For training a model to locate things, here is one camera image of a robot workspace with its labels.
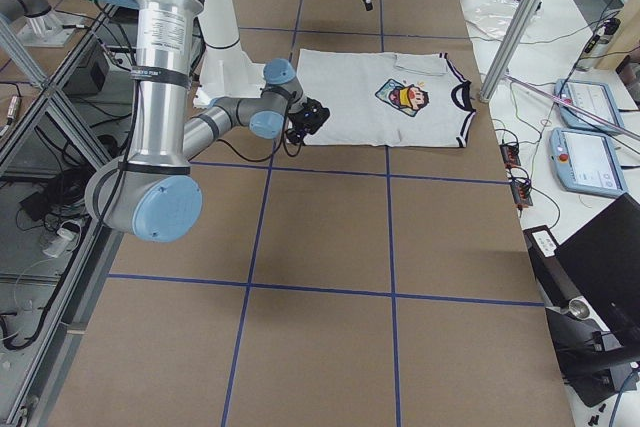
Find white cartoon print t-shirt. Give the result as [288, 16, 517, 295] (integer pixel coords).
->
[297, 49, 476, 148]

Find upper blue teach pendant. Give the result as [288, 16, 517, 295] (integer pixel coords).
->
[554, 79, 624, 135]

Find blue teach pendant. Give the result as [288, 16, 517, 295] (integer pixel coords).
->
[554, 79, 624, 135]
[549, 128, 628, 198]

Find clear plastic sheet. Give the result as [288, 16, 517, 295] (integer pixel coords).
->
[463, 0, 520, 40]

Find lower blue teach pendant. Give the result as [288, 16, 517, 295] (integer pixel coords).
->
[549, 128, 628, 198]

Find black laptop computer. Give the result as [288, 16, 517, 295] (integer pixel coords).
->
[556, 194, 639, 345]

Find silver reacher grabber tool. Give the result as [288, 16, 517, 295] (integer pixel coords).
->
[504, 75, 639, 140]

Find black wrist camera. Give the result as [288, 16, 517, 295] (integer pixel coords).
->
[290, 98, 330, 135]

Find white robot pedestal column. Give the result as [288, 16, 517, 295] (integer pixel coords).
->
[194, 0, 264, 109]

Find aluminium frame post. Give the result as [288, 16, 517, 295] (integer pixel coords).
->
[479, 0, 541, 103]

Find black monitor stand base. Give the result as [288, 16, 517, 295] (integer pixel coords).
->
[545, 309, 639, 407]

